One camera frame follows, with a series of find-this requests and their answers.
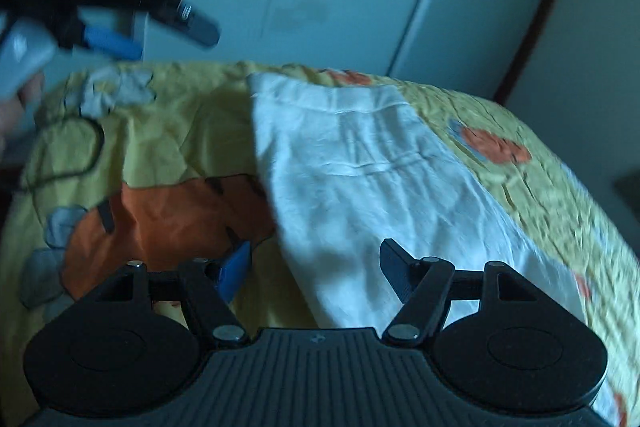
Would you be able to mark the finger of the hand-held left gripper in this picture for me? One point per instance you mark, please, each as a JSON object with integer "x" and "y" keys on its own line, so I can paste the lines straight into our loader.
{"x": 197, "y": 27}
{"x": 112, "y": 39}

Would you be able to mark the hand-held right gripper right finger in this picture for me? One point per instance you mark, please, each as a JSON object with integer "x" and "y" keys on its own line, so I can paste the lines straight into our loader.
{"x": 395, "y": 264}

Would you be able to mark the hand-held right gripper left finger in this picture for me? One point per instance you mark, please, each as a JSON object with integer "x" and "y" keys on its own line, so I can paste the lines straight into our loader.
{"x": 235, "y": 268}

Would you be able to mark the white blanket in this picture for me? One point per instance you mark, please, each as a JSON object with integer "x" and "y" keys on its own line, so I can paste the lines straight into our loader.
{"x": 375, "y": 182}

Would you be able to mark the person's left hand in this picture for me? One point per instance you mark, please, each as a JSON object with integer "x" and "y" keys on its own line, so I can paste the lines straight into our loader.
{"x": 22, "y": 107}

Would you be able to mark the yellow printed quilt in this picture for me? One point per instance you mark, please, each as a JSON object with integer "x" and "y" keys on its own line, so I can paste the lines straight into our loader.
{"x": 175, "y": 132}

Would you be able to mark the brown wooden door frame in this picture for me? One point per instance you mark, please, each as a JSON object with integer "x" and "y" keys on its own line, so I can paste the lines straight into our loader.
{"x": 537, "y": 7}

